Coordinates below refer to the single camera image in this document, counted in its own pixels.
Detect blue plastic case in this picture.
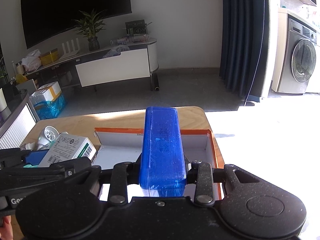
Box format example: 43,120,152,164
139,107,187,197

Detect white green-button plug heater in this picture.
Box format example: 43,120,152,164
25,126,60,150

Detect white barcode box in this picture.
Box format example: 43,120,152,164
38,133,97,167

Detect teal cardboard box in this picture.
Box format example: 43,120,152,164
23,164,38,168

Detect operator left hand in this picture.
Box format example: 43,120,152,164
0,216,13,240

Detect orange white cardboard tray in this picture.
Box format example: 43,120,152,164
93,128,217,199

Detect round dark coffee table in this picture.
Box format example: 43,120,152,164
1,83,40,149

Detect blue plastic bag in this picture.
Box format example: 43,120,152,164
34,94,67,120

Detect cardboard box on floor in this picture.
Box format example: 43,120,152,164
29,81,62,105

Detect white TV cabinet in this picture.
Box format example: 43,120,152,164
26,38,159,87

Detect white plastic bag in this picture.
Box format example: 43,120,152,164
22,49,42,72

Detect dark blue curtain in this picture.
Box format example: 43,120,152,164
219,0,270,102

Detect yellow tin box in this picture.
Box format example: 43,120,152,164
40,48,60,66

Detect white router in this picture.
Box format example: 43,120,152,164
60,38,81,59

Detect black green product box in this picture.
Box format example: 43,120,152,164
125,20,148,36

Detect silver washing machine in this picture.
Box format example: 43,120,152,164
271,11,319,94

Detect potted bamboo plant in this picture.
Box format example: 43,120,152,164
75,11,106,51

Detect black wall television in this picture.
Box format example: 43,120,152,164
21,0,132,48

